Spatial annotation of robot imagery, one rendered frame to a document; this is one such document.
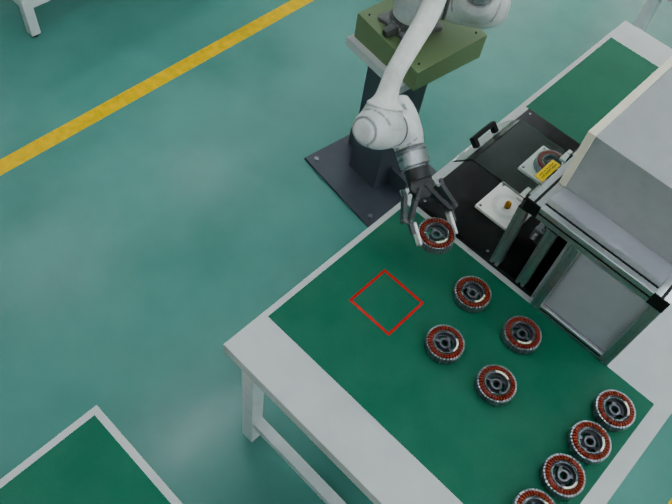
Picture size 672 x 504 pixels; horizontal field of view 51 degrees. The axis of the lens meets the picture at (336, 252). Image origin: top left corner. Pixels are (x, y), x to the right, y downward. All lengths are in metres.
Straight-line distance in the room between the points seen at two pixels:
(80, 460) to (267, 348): 0.55
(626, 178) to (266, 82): 2.23
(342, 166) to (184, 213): 0.77
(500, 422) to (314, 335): 0.56
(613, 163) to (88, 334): 1.99
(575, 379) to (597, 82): 1.28
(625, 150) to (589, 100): 1.01
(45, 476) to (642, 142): 1.68
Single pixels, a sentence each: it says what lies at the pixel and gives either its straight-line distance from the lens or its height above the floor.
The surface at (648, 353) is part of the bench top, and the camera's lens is 2.30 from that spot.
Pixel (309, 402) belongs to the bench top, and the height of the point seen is 0.75.
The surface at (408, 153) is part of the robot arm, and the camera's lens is 2.04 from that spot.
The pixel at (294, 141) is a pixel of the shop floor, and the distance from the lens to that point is 3.43.
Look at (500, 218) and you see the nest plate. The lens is 2.32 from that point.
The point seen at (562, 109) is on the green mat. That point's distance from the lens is 2.79.
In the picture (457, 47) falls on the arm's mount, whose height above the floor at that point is 0.85.
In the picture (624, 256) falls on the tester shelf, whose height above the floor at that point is 1.11.
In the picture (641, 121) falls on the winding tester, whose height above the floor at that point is 1.32.
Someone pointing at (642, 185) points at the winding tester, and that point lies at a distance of 1.90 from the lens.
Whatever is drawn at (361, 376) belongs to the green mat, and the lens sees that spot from 1.97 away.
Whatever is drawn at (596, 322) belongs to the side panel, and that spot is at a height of 0.86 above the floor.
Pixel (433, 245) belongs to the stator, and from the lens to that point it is 2.04.
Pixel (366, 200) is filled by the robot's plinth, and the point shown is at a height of 0.02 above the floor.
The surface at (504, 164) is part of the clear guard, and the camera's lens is 2.08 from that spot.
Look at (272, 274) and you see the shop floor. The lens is 2.98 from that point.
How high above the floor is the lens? 2.54
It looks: 56 degrees down
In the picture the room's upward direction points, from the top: 11 degrees clockwise
